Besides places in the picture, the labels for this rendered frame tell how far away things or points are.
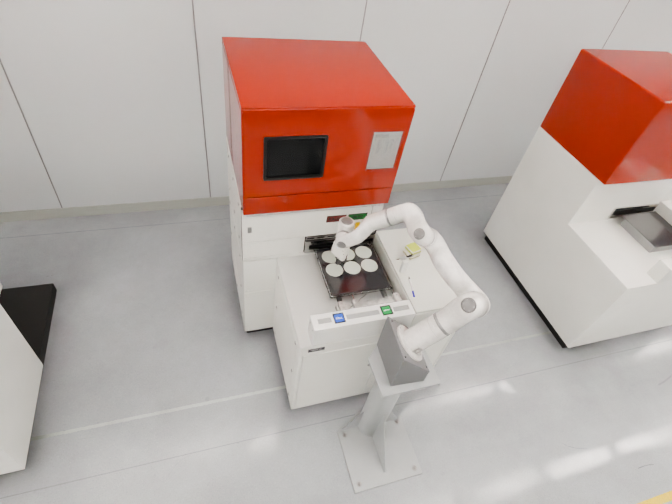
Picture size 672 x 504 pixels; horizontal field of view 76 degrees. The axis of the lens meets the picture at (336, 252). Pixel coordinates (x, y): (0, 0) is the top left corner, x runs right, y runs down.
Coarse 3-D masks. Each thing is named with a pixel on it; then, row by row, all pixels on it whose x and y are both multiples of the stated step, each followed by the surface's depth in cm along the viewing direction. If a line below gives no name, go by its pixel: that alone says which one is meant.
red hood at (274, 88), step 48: (240, 48) 216; (288, 48) 224; (336, 48) 233; (240, 96) 182; (288, 96) 188; (336, 96) 195; (384, 96) 201; (240, 144) 193; (288, 144) 195; (336, 144) 202; (384, 144) 210; (240, 192) 219; (288, 192) 215; (336, 192) 224; (384, 192) 234
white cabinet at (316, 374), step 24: (288, 312) 238; (288, 336) 246; (288, 360) 256; (312, 360) 229; (336, 360) 237; (360, 360) 245; (432, 360) 275; (288, 384) 267; (312, 384) 250; (336, 384) 260; (360, 384) 270
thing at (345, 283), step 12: (372, 252) 259; (324, 264) 247; (360, 264) 251; (348, 276) 243; (360, 276) 244; (372, 276) 246; (384, 276) 247; (336, 288) 236; (348, 288) 237; (360, 288) 238; (372, 288) 239
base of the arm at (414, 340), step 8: (424, 320) 201; (432, 320) 197; (400, 328) 206; (416, 328) 201; (424, 328) 198; (432, 328) 196; (400, 336) 200; (408, 336) 201; (416, 336) 199; (424, 336) 197; (432, 336) 196; (440, 336) 196; (408, 344) 201; (416, 344) 199; (424, 344) 199; (432, 344) 200; (408, 352) 198; (416, 352) 200; (416, 360) 200
